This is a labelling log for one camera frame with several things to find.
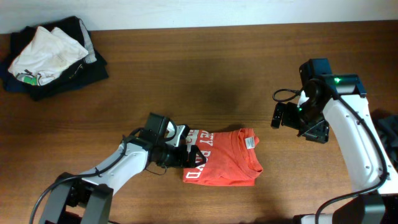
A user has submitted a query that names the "black folded clothes pile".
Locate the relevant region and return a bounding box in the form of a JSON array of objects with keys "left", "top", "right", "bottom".
[{"left": 1, "top": 16, "right": 109, "bottom": 101}]

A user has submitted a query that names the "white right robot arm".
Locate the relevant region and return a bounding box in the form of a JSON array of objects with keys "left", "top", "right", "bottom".
[{"left": 271, "top": 58, "right": 397, "bottom": 223}]

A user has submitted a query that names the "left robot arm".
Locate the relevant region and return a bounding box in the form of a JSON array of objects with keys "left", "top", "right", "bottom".
[{"left": 29, "top": 113, "right": 207, "bottom": 223}]

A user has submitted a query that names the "white folded t-shirt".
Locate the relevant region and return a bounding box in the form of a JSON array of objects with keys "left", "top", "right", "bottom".
[{"left": 8, "top": 26, "right": 88, "bottom": 86}]

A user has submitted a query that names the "orange t-shirt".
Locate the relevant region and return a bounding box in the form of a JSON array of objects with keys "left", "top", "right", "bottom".
[{"left": 183, "top": 128, "right": 263, "bottom": 187}]

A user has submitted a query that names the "dark blue-grey garment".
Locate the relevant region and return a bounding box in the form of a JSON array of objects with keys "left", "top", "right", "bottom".
[{"left": 376, "top": 115, "right": 397, "bottom": 170}]

